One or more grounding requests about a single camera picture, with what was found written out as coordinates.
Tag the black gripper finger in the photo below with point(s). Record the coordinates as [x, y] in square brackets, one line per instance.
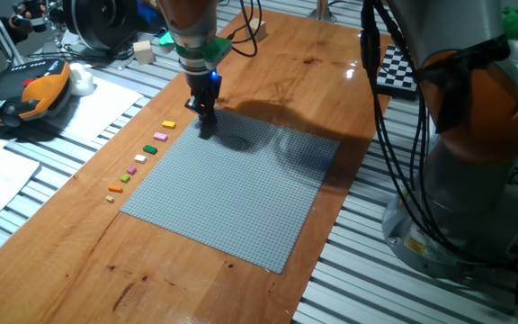
[212, 111]
[197, 109]

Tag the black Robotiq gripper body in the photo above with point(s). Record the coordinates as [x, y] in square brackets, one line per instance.
[202, 87]

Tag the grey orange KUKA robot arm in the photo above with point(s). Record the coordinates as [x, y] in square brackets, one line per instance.
[466, 202]

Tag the yellow Lego brick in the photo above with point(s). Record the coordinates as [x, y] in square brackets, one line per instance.
[168, 124]

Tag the light pink Lego brick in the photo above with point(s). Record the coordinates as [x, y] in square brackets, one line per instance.
[160, 136]

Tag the dark green Lego brick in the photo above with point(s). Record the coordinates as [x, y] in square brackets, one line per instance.
[150, 149]

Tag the white Lego brick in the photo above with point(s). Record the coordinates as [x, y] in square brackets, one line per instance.
[140, 158]

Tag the grey Lego baseplate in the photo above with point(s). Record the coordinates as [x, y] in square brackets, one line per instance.
[241, 193]

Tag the small magenta Lego brick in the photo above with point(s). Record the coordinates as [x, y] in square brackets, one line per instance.
[131, 170]

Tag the small lime Lego brick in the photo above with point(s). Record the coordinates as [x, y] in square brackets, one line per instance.
[125, 178]

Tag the thin orange Lego brick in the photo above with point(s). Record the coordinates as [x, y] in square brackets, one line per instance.
[115, 189]

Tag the person hand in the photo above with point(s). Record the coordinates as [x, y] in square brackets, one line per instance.
[29, 18]

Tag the plain wooden cube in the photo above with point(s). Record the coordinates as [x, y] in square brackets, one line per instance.
[259, 32]
[144, 52]

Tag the white rounded plastic object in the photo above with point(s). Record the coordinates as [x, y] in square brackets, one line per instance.
[81, 81]

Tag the black round spool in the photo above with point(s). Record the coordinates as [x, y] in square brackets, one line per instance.
[99, 22]

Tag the orange black teach pendant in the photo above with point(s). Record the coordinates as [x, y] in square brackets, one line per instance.
[29, 92]

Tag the black white checkerboard plate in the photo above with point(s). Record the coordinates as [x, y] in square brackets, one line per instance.
[398, 72]

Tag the large wooden board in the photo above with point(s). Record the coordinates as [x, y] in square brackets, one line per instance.
[83, 270]

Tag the green printed camera mount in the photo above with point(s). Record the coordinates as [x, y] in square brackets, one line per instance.
[216, 47]

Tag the metal frame post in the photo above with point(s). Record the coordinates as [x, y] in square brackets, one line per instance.
[322, 10]

